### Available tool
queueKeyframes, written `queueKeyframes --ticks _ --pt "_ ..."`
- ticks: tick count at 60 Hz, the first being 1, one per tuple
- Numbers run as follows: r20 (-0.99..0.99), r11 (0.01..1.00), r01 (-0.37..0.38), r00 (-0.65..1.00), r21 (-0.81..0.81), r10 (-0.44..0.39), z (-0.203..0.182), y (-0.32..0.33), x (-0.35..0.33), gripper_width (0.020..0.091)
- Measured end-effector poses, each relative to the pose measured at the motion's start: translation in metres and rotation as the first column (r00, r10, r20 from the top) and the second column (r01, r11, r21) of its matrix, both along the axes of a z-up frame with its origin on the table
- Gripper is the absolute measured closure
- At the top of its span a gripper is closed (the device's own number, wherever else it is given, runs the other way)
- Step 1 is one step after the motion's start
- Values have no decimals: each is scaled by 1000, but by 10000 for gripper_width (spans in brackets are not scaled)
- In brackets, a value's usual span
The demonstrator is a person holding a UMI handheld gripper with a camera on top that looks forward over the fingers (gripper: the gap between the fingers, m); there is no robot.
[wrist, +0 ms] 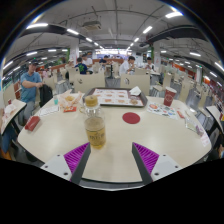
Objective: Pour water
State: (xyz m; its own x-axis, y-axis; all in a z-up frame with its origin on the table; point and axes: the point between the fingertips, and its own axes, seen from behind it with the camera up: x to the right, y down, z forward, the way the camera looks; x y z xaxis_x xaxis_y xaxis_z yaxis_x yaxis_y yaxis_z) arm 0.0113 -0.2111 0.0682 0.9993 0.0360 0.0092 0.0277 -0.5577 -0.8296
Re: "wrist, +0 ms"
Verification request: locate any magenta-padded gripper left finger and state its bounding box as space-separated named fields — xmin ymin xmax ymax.
xmin=42 ymin=142 xmax=92 ymax=186

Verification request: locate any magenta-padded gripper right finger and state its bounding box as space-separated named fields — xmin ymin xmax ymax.
xmin=131 ymin=142 xmax=184 ymax=186

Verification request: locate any clear tea bottle yellow cap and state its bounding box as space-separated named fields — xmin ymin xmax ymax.
xmin=79 ymin=94 xmax=107 ymax=150

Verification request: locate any flat round red coaster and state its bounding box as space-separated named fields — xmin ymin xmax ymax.
xmin=121 ymin=111 xmax=141 ymax=125

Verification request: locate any red snack packet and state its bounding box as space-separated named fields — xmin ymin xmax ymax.
xmin=63 ymin=105 xmax=78 ymax=113

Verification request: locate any colourful printed sticker sheet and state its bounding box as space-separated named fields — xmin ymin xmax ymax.
xmin=146 ymin=101 xmax=181 ymax=120

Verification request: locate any white paper card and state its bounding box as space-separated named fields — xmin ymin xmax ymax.
xmin=38 ymin=105 xmax=61 ymax=118

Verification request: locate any small red sauce packet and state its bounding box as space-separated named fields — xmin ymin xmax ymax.
xmin=176 ymin=109 xmax=186 ymax=120

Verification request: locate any shiny holographic plastic pouch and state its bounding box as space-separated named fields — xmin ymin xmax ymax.
xmin=184 ymin=116 xmax=205 ymax=137

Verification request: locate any clear plastic snack bag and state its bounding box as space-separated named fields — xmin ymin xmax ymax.
xmin=59 ymin=89 xmax=84 ymax=109

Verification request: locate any red paper cup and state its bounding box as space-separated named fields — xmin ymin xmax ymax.
xmin=163 ymin=86 xmax=178 ymax=108

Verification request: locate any white crumpled napkin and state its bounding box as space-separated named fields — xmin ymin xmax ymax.
xmin=129 ymin=85 xmax=143 ymax=97

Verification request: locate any printed paper tray liner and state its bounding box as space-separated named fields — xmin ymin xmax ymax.
xmin=90 ymin=88 xmax=144 ymax=107

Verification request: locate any black backpack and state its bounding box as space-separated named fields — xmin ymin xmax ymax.
xmin=39 ymin=83 xmax=54 ymax=108

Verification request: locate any person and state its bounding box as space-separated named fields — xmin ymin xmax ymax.
xmin=118 ymin=55 xmax=137 ymax=76
xmin=81 ymin=53 xmax=94 ymax=73
xmin=98 ymin=54 xmax=111 ymax=65
xmin=19 ymin=61 xmax=44 ymax=119
xmin=74 ymin=57 xmax=89 ymax=75
xmin=209 ymin=133 xmax=224 ymax=161
xmin=143 ymin=56 xmax=156 ymax=71

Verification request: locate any beige chair round hole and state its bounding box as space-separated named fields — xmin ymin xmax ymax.
xmin=119 ymin=73 xmax=151 ymax=96
xmin=73 ymin=73 xmax=107 ymax=94

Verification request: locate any group of beige chairs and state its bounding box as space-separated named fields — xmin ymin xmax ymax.
xmin=3 ymin=61 xmax=224 ymax=118

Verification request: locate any white neighbouring table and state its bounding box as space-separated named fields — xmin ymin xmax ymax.
xmin=0 ymin=98 xmax=28 ymax=134
xmin=205 ymin=105 xmax=224 ymax=133

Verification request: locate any ceiling air conditioner unit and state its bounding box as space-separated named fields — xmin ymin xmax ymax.
xmin=81 ymin=20 xmax=103 ymax=32

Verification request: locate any group of ceiling lights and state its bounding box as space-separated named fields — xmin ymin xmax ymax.
xmin=1 ymin=10 xmax=224 ymax=88

